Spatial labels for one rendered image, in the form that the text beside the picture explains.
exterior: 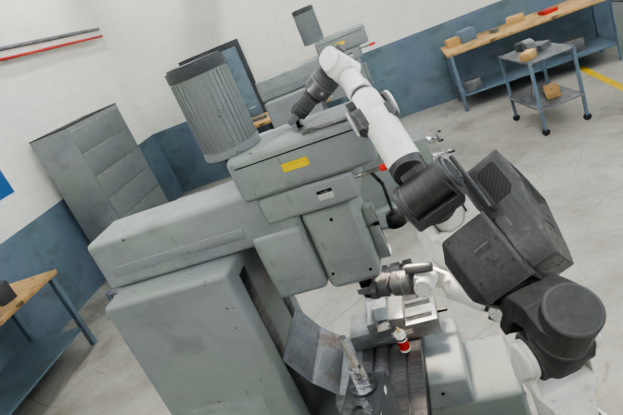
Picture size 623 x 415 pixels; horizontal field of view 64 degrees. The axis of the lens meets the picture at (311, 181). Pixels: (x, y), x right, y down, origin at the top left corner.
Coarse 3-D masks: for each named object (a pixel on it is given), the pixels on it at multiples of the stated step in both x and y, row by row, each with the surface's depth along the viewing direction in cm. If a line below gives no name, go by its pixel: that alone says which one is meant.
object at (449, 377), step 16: (448, 320) 204; (432, 336) 199; (448, 336) 196; (432, 352) 191; (448, 352) 188; (432, 368) 184; (448, 368) 181; (464, 368) 179; (432, 384) 178; (448, 384) 177; (464, 384) 176; (336, 400) 189; (432, 400) 180; (448, 400) 179; (464, 400) 178
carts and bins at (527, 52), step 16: (528, 48) 535; (544, 48) 538; (560, 48) 519; (528, 64) 512; (544, 64) 589; (576, 64) 514; (512, 96) 600; (528, 96) 561; (544, 96) 560; (560, 96) 541; (576, 96) 525; (544, 128) 536; (112, 288) 392
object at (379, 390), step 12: (372, 372) 156; (384, 372) 154; (348, 384) 155; (372, 384) 149; (384, 384) 151; (348, 396) 151; (360, 396) 148; (372, 396) 147; (384, 396) 148; (348, 408) 145; (360, 408) 144; (372, 408) 142; (384, 408) 146; (396, 408) 156
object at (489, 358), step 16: (496, 336) 202; (464, 352) 201; (480, 352) 198; (496, 352) 195; (480, 368) 191; (496, 368) 188; (512, 368) 186; (480, 384) 184; (496, 384) 181; (512, 384) 179; (480, 400) 179; (496, 400) 178; (512, 400) 177
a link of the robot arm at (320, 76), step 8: (336, 48) 153; (344, 48) 154; (344, 56) 149; (352, 64) 151; (360, 64) 153; (320, 72) 151; (320, 80) 151; (328, 80) 151; (328, 88) 152; (336, 88) 154
